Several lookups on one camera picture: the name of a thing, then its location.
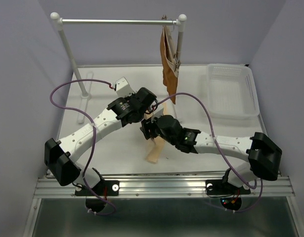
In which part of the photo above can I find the beige underwear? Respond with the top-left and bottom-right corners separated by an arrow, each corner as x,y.
144,102 -> 169,165

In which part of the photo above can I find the wooden clip hanger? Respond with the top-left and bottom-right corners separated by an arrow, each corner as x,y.
144,110 -> 160,144

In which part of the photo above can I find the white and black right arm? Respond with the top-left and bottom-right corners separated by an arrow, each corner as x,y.
140,115 -> 282,193

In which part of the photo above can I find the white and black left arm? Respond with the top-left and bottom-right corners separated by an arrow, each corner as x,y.
44,87 -> 157,195

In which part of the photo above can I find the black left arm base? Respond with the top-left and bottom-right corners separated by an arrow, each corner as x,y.
72,168 -> 120,216

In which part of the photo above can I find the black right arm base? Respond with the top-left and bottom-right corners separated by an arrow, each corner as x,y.
205,168 -> 251,211

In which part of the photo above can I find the brown underwear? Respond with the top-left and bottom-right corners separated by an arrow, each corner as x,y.
159,26 -> 181,105

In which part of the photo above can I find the wooden hanger with brown underwear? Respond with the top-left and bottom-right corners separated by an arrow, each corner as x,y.
160,25 -> 180,77

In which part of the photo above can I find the white clothes rack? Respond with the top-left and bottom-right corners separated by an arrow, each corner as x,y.
50,12 -> 187,124

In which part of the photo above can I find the white plastic basket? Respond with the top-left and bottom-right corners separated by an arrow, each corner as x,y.
206,64 -> 260,119

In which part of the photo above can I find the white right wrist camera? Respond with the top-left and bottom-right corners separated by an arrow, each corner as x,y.
151,104 -> 164,120

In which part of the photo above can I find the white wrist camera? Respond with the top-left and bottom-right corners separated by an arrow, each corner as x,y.
115,77 -> 135,98
151,104 -> 164,120

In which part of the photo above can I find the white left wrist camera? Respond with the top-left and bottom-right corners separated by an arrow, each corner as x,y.
115,77 -> 135,98

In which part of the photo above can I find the aluminium mounting rail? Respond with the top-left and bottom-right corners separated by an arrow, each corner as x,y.
33,170 -> 296,198

